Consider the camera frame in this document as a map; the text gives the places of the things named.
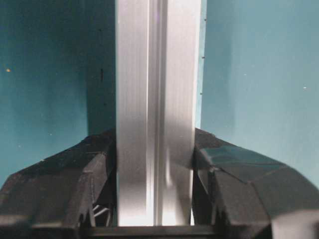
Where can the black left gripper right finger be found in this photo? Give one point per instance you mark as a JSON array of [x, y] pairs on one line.
[[246, 195]]

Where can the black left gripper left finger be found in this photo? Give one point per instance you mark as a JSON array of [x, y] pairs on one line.
[[58, 196]]

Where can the silver aluminium extrusion rail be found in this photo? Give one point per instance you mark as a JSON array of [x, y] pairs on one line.
[[157, 52]]

